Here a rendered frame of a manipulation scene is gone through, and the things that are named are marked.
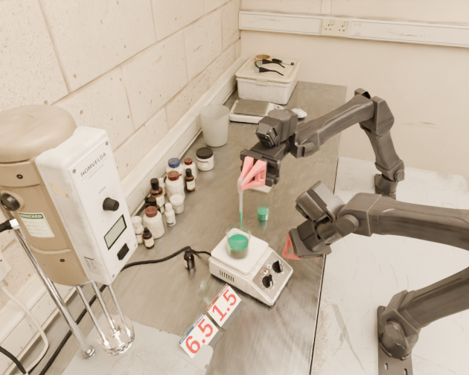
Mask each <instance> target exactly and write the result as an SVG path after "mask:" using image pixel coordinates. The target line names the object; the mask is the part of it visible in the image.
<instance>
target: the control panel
mask: <svg viewBox="0 0 469 375"><path fill-rule="evenodd" d="M277 260H280V261H281V265H282V266H283V272H281V273H276V272H275V271H274V270H273V268H272V265H273V263H274V262H276V261H277ZM268 266H270V268H268ZM265 270H266V271H267V273H264V271H265ZM291 270H292V269H291V268H290V267H289V266H288V265H287V264H286V263H285V262H284V261H283V260H282V259H281V258H280V257H279V256H278V255H277V254H276V253H275V252H274V251H272V253H271V254H270V256H269V257H268V258H267V260H266V261H265V263H264V264H263V266H262V267H261V268H260V269H259V271H258V273H257V274H256V275H255V276H254V278H253V279H252V282H253V283H254V284H255V285H256V286H257V287H258V288H259V289H261V290H262V291H263V292H264V293H265V294H266V295H267V296H268V297H269V298H270V299H271V300H273V298H274V297H275V296H276V294H277V292H278V291H279V289H280V288H281V286H282V284H283V282H284V281H285V280H286V278H287V276H288V275H289V273H290V271H291ZM268 275H272V280H273V286H272V287H271V288H266V287H265V286H264V285H263V283H262V280H263V277H265V276H268Z"/></svg>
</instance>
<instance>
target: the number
mask: <svg viewBox="0 0 469 375"><path fill-rule="evenodd" d="M215 330H216V328H215V327H214V326H213V324H212V323H211V322H210V321H209V320H208V319H207V318H206V317H205V316H204V317H203V318H202V319H201V321H200V322H199V323H198V325H197V326H196V327H195V328H194V329H193V330H192V331H191V333H190V334H189V335H188V337H187V338H186V339H185V340H184V342H183V343H182V346H183V347H184V348H185V349H186V350H187V351H188V352H189V353H190V354H191V356H192V357H194V355H195V354H196V353H197V351H198V350H199V349H200V348H201V347H202V345H203V344H205V343H206V342H207V341H208V339H209V338H210V337H211V335H212V334H213V333H214V331H215Z"/></svg>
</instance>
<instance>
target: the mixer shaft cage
mask: <svg viewBox="0 0 469 375"><path fill-rule="evenodd" d="M90 284H91V285H92V288H93V290H94V292H95V294H96V297H97V299H98V301H99V303H100V306H101V308H102V310H103V313H104V315H105V316H106V320H105V321H103V322H102V323H101V325H99V323H98V320H97V319H96V317H95V314H94V313H93V311H92V308H91V307H90V305H89V302H88V301H87V299H86V296H85V295H84V293H83V290H82V289H81V287H80V286H76V287H75V288H76V290H77V292H78V294H79V296H80V298H81V300H82V302H83V304H84V306H85V308H86V310H87V311H88V313H89V315H90V317H91V319H92V321H93V323H94V325H95V327H96V329H97V333H96V339H97V342H98V344H99V345H100V347H102V349H103V351H104V353H106V354H108V355H110V356H117V355H121V354H122V353H125V352H126V351H127V350H129V349H130V347H131V346H132V344H133V342H134V340H135V332H134V329H133V323H132V322H131V320H130V319H129V318H128V317H127V316H125V315H124V314H123V313H122V310H121V307H120V305H119V303H118V299H117V297H116V295H115V292H114V289H113V288H112V284H110V285H107V287H108V289H109V292H110V295H111V296H112V300H113V302H114V304H115V307H116V309H117V311H118V315H113V316H111V315H110V313H109V310H108V308H107V306H106V303H105V301H104V299H103V296H102V294H101V291H100V290H99V288H98V285H97V283H96V281H92V282H90Z"/></svg>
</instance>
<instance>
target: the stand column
mask: <svg viewBox="0 0 469 375"><path fill-rule="evenodd" d="M0 214H1V217H2V218H3V220H4V221H6V220H8V219H10V218H11V217H14V215H13V214H12V212H11V211H9V210H7V209H5V208H4V207H3V206H1V204H0ZM10 232H11V233H12V235H13V236H14V238H15V239H16V242H17V243H18V244H19V246H20V248H21V250H22V251H23V252H24V254H25V256H26V258H27V259H28V261H29V263H30V264H31V266H32V267H33V270H34V271H35V273H36V274H37V276H38V277H39V279H40V280H41V282H42V284H43V286H44V287H45V289H46V291H47V292H48V294H49V295H50V297H51V299H52V301H53V302H54V304H55V305H56V307H57V309H58V310H59V311H60V314H61V315H62V317H63V318H64V320H65V322H66V323H67V325H68V327H69V329H70V330H71V331H72V333H73V335H74V337H75V338H76V340H77V342H78V343H79V345H80V346H81V348H82V352H81V353H82V354H83V358H84V359H91V358H92V357H93V356H94V354H95V349H94V348H93V347H92V345H89V344H88V343H87V341H86V339H85V338H84V336H83V334H82V333H81V331H80V328H79V327H78V326H77V323H76V322H75V320H74V318H73V317H72V315H71V313H70V312H69V310H68V307H67V306H66V304H65V302H64V301H63V299H62V297H61V296H60V294H59V292H58V291H57V288H56V287H55V285H54V283H53V282H52V281H50V280H49V279H48V278H47V277H46V276H45V273H44V272H43V270H42V269H41V267H40V265H39V264H38V262H37V260H36V258H35V257H34V255H33V254H32V252H31V250H30V248H29V246H28V244H27V243H26V240H25V235H24V233H23V231H22V229H21V228H17V229H15V230H14V229H12V230H10Z"/></svg>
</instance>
